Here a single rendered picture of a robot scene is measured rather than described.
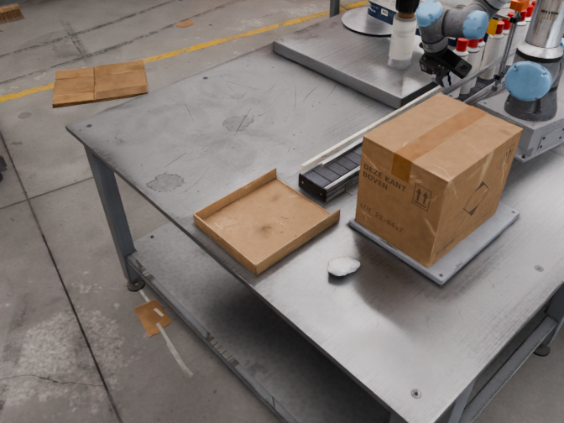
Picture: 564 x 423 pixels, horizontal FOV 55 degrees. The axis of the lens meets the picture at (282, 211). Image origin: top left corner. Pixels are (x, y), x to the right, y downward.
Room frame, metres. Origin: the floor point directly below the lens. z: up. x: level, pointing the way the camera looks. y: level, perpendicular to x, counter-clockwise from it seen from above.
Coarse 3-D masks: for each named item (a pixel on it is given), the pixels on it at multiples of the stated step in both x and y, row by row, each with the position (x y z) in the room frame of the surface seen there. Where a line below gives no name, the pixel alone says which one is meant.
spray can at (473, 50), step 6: (468, 42) 1.68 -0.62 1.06; (474, 42) 1.67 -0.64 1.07; (468, 48) 1.68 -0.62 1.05; (474, 48) 1.67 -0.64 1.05; (468, 54) 1.67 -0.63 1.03; (474, 54) 1.66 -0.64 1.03; (468, 60) 1.66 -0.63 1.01; (474, 60) 1.66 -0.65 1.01; (474, 66) 1.67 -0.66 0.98; (468, 84) 1.66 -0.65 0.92; (462, 90) 1.66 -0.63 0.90; (468, 90) 1.67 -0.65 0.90
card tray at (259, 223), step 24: (240, 192) 1.19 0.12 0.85; (264, 192) 1.21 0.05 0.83; (288, 192) 1.21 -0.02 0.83; (216, 216) 1.11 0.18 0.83; (240, 216) 1.11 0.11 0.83; (264, 216) 1.11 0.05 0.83; (288, 216) 1.11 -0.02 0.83; (312, 216) 1.11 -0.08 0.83; (336, 216) 1.08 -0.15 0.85; (216, 240) 1.01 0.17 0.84; (240, 240) 1.02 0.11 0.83; (264, 240) 1.01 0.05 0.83; (288, 240) 1.01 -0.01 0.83; (264, 264) 0.91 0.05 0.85
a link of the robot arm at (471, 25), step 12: (456, 12) 1.50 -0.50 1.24; (468, 12) 1.48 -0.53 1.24; (480, 12) 1.47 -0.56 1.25; (444, 24) 1.49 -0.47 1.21; (456, 24) 1.47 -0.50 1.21; (468, 24) 1.45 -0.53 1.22; (480, 24) 1.44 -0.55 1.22; (444, 36) 1.50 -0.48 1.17; (456, 36) 1.47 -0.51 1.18; (468, 36) 1.45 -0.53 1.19; (480, 36) 1.44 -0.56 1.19
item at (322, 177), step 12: (504, 72) 1.82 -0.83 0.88; (480, 84) 1.74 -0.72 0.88; (468, 96) 1.66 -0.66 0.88; (348, 156) 1.32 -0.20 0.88; (360, 156) 1.32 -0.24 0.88; (312, 168) 1.26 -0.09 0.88; (324, 168) 1.26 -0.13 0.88; (336, 168) 1.26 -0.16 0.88; (348, 168) 1.26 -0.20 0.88; (312, 180) 1.20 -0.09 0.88; (324, 180) 1.20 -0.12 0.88
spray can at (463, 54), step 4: (460, 40) 1.65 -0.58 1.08; (464, 40) 1.65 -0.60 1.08; (460, 44) 1.65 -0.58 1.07; (464, 44) 1.64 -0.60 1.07; (456, 48) 1.66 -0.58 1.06; (460, 48) 1.65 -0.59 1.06; (464, 48) 1.65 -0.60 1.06; (456, 52) 1.65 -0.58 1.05; (460, 52) 1.65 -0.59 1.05; (464, 52) 1.65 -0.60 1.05; (460, 56) 1.64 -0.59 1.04; (464, 56) 1.64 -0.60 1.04; (456, 76) 1.64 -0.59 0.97; (456, 80) 1.64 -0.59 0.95; (460, 80) 1.64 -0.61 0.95; (452, 84) 1.64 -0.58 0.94; (460, 88) 1.65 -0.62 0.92; (452, 92) 1.64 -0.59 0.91; (456, 92) 1.64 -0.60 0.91; (452, 96) 1.64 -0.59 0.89; (456, 96) 1.64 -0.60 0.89
